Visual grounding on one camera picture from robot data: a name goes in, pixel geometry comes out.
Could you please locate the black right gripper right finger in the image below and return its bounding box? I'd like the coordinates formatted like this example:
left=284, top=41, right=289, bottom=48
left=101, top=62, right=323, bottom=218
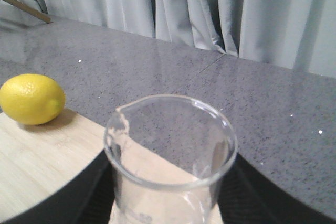
left=218, top=154, right=335, bottom=223

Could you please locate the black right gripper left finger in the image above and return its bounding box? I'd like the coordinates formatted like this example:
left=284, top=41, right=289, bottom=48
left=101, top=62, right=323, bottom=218
left=1, top=151, right=114, bottom=223

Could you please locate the clear glass beaker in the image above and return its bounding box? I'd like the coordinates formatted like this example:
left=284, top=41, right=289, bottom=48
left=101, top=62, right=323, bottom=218
left=103, top=94, right=238, bottom=223

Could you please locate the light wooden cutting board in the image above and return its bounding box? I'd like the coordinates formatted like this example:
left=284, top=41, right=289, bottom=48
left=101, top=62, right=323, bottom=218
left=1, top=109, right=119, bottom=223

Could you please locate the yellow lemon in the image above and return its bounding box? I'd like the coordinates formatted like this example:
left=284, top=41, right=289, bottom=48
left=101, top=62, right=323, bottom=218
left=1, top=73, right=66, bottom=125

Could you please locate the grey curtain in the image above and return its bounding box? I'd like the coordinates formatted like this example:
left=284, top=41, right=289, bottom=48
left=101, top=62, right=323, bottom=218
left=0, top=0, right=336, bottom=78

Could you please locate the wooden stick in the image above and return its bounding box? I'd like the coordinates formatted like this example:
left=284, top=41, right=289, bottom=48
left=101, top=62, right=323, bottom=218
left=3, top=0, right=51, bottom=24

